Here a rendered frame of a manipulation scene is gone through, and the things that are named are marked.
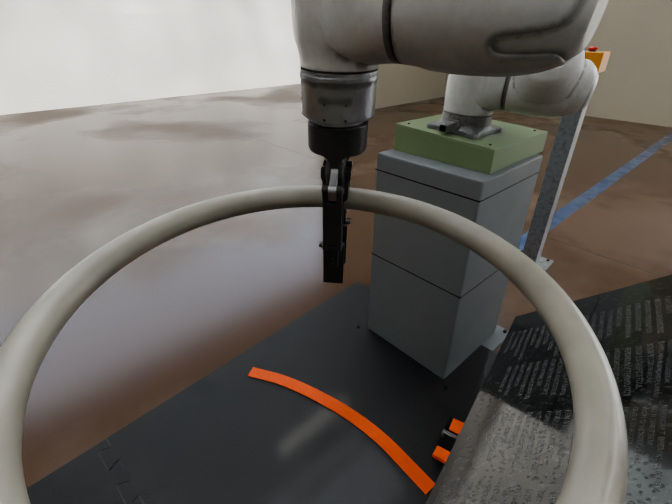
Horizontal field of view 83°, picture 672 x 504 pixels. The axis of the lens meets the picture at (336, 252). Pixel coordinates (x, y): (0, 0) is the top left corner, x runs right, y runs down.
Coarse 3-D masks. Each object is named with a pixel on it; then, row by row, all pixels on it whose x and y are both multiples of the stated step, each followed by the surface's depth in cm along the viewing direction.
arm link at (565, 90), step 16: (576, 64) 96; (592, 64) 100; (512, 80) 107; (528, 80) 101; (544, 80) 99; (560, 80) 98; (576, 80) 99; (592, 80) 100; (512, 96) 109; (528, 96) 105; (544, 96) 103; (560, 96) 102; (576, 96) 101; (528, 112) 111; (544, 112) 108; (560, 112) 106; (576, 112) 107
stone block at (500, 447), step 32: (640, 288) 66; (608, 320) 63; (640, 320) 58; (512, 352) 72; (544, 352) 66; (608, 352) 55; (640, 352) 51; (512, 384) 62; (544, 384) 57; (640, 384) 46; (480, 416) 60; (512, 416) 55; (544, 416) 51; (640, 416) 42; (480, 448) 53; (512, 448) 49; (544, 448) 46; (640, 448) 38; (448, 480) 51; (480, 480) 47; (512, 480) 44; (544, 480) 42; (640, 480) 35
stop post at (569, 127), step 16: (560, 128) 182; (576, 128) 178; (560, 144) 185; (560, 160) 187; (544, 176) 195; (560, 176) 190; (544, 192) 198; (560, 192) 199; (544, 208) 200; (544, 224) 203; (528, 240) 213; (544, 240) 212; (528, 256) 216
